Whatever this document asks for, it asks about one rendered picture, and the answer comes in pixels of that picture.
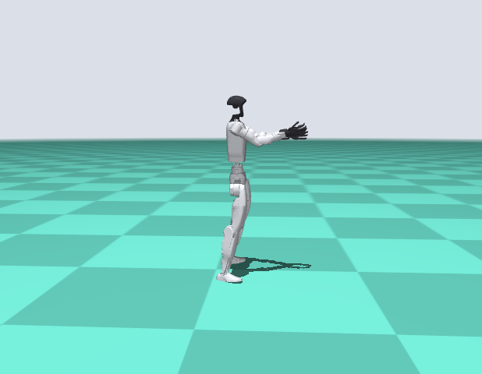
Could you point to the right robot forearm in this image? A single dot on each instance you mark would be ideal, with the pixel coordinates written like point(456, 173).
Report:
point(268, 139)

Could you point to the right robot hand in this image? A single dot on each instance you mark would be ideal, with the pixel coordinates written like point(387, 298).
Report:
point(293, 131)

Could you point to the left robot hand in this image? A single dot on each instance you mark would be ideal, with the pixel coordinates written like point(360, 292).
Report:
point(296, 137)

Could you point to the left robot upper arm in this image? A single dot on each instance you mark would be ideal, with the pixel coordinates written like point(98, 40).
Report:
point(254, 133)

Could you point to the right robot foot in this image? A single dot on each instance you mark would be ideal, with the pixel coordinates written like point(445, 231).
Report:
point(228, 278)

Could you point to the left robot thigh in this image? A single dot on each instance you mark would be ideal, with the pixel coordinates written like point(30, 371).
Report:
point(248, 193)

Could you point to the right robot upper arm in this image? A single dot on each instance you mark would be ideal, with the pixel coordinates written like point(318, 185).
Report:
point(238, 130)

